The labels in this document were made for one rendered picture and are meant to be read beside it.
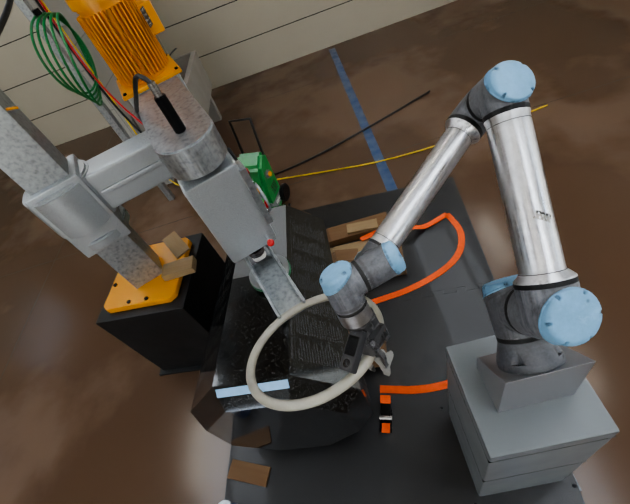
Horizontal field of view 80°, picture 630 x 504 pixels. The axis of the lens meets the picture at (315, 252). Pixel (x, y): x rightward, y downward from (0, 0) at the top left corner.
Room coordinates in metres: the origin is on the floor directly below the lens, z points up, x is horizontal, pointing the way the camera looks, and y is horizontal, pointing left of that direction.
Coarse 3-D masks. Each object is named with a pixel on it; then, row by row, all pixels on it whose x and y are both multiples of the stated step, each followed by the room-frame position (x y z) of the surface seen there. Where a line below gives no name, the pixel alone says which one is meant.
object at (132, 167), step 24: (120, 144) 1.95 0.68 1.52; (144, 144) 1.84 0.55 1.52; (96, 168) 1.80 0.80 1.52; (120, 168) 1.80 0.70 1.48; (144, 168) 1.80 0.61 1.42; (24, 192) 1.85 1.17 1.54; (72, 192) 1.70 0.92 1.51; (96, 192) 1.77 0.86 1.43; (120, 192) 1.79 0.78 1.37; (48, 216) 1.68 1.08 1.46; (72, 216) 1.67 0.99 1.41; (96, 216) 1.70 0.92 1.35
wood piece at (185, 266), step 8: (192, 256) 1.74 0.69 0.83; (168, 264) 1.76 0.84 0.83; (176, 264) 1.73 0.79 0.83; (184, 264) 1.70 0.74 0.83; (192, 264) 1.68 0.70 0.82; (168, 272) 1.70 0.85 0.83; (176, 272) 1.67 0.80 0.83; (184, 272) 1.66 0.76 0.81; (192, 272) 1.66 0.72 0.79; (168, 280) 1.68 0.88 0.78
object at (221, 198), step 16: (224, 160) 1.26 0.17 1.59; (208, 176) 1.20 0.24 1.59; (224, 176) 1.20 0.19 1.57; (240, 176) 1.21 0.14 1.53; (192, 192) 1.17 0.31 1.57; (208, 192) 1.18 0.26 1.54; (224, 192) 1.19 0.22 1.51; (240, 192) 1.20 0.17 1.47; (208, 208) 1.18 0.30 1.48; (224, 208) 1.18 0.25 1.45; (240, 208) 1.19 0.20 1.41; (256, 208) 1.20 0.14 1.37; (208, 224) 1.17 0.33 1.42; (224, 224) 1.18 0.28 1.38; (240, 224) 1.19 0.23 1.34; (256, 224) 1.20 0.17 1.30; (224, 240) 1.17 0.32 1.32; (240, 240) 1.18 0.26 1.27; (256, 240) 1.19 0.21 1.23; (240, 256) 1.17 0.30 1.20
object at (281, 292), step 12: (264, 264) 1.15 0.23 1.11; (276, 264) 1.12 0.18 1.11; (264, 276) 1.09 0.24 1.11; (276, 276) 1.06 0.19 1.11; (288, 276) 0.99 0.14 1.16; (264, 288) 0.99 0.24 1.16; (276, 288) 1.00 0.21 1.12; (288, 288) 0.97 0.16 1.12; (276, 300) 0.94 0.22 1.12; (288, 300) 0.91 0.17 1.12; (300, 300) 0.89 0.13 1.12; (276, 312) 0.85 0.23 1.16
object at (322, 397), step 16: (304, 304) 0.84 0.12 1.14; (256, 352) 0.72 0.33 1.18; (368, 368) 0.45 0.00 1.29; (256, 384) 0.57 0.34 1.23; (336, 384) 0.43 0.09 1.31; (352, 384) 0.42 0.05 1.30; (272, 400) 0.48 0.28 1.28; (288, 400) 0.46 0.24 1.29; (304, 400) 0.43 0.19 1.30; (320, 400) 0.41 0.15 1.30
